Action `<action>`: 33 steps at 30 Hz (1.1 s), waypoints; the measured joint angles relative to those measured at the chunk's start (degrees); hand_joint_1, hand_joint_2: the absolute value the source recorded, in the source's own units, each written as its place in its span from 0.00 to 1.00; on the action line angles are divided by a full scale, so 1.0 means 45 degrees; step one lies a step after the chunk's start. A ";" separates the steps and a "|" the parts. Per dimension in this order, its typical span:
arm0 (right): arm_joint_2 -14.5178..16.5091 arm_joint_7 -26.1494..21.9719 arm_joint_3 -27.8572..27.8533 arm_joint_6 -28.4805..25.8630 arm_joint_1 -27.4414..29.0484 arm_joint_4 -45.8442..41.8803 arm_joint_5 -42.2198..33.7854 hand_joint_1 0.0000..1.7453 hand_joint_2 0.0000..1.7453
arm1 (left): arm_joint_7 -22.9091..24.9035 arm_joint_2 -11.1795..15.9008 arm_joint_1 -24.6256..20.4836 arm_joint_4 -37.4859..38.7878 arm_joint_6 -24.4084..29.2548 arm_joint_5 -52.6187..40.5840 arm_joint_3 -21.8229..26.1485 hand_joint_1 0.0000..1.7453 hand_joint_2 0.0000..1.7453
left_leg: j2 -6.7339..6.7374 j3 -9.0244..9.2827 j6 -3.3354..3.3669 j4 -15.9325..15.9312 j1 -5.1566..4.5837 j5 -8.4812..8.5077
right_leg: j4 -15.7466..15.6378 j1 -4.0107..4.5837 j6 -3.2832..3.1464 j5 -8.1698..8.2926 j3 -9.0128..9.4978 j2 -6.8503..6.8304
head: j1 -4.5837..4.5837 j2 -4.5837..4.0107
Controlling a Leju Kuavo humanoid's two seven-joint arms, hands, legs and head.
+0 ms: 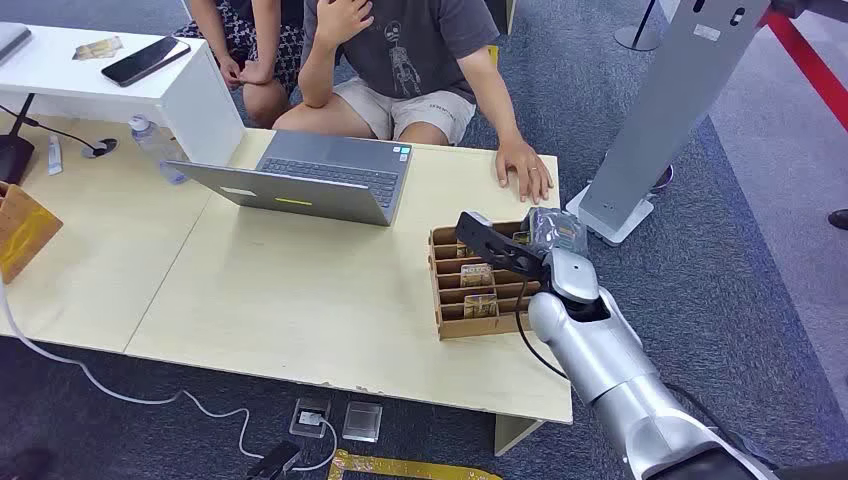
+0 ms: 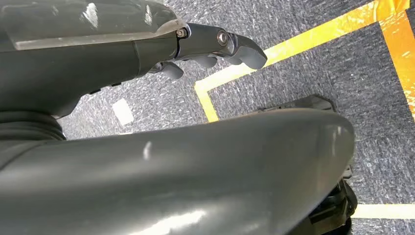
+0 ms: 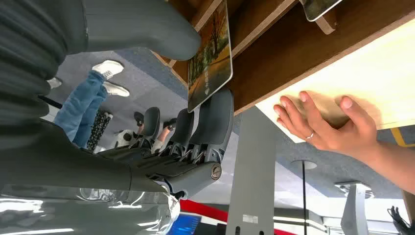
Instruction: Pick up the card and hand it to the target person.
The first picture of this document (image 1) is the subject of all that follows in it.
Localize person's right hand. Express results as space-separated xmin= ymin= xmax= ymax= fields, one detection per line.
xmin=313 ymin=0 xmax=376 ymax=52
xmin=218 ymin=56 xmax=246 ymax=91

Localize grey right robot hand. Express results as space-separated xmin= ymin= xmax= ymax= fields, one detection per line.
xmin=520 ymin=206 xmax=590 ymax=261

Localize person's left hand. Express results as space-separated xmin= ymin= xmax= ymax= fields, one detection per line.
xmin=494 ymin=137 xmax=555 ymax=206
xmin=238 ymin=59 xmax=275 ymax=87

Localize person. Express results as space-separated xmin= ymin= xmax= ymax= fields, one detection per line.
xmin=173 ymin=0 xmax=306 ymax=130
xmin=272 ymin=0 xmax=555 ymax=206

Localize brown slotted card holder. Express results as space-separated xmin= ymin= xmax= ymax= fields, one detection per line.
xmin=428 ymin=221 xmax=552 ymax=342

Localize white desk shelf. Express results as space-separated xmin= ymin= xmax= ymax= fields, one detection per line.
xmin=0 ymin=25 xmax=247 ymax=168

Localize black smartphone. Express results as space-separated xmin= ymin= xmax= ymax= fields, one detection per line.
xmin=100 ymin=36 xmax=193 ymax=89

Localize clear plastic water bottle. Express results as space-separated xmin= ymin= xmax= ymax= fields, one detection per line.
xmin=127 ymin=114 xmax=191 ymax=187

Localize grey open laptop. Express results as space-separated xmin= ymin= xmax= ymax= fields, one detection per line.
xmin=165 ymin=129 xmax=414 ymax=229

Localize grey kiosk stand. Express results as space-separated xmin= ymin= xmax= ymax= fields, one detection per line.
xmin=565 ymin=0 xmax=774 ymax=248

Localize round stanchion base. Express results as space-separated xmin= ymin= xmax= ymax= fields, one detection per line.
xmin=613 ymin=0 xmax=668 ymax=53

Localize small white tube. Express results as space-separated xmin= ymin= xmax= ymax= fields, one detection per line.
xmin=46 ymin=134 xmax=65 ymax=177

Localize pale desk leg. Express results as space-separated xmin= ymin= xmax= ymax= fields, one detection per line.
xmin=493 ymin=413 xmax=547 ymax=458

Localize closed grey laptop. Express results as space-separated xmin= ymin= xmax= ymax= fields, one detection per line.
xmin=0 ymin=21 xmax=34 ymax=65

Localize black monitor stand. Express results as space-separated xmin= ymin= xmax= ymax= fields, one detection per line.
xmin=0 ymin=92 xmax=38 ymax=186

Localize brown wooden box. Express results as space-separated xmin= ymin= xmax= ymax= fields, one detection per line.
xmin=0 ymin=181 xmax=66 ymax=285

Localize clear floor socket cover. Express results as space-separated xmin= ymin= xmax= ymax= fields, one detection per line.
xmin=341 ymin=400 xmax=385 ymax=444

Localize yellow patterned floor tape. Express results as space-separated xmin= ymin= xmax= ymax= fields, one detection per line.
xmin=327 ymin=448 xmax=505 ymax=480

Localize red barrier belt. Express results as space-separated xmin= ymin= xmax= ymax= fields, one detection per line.
xmin=760 ymin=9 xmax=848 ymax=132

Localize floor power socket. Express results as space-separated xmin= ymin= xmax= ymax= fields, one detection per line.
xmin=288 ymin=396 xmax=332 ymax=441

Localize black power adapter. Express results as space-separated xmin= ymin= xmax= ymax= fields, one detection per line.
xmin=245 ymin=440 xmax=303 ymax=480

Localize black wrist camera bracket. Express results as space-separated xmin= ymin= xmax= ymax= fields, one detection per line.
xmin=454 ymin=210 xmax=552 ymax=280

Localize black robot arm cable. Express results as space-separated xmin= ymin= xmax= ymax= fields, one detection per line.
xmin=514 ymin=278 xmax=783 ymax=473

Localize grey desk cable grommet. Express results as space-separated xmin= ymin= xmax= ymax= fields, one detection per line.
xmin=81 ymin=137 xmax=120 ymax=160

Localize thin black desk cable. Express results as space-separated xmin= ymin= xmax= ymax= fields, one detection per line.
xmin=0 ymin=104 xmax=107 ymax=155

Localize white power cable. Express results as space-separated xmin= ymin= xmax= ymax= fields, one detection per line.
xmin=0 ymin=278 xmax=340 ymax=474

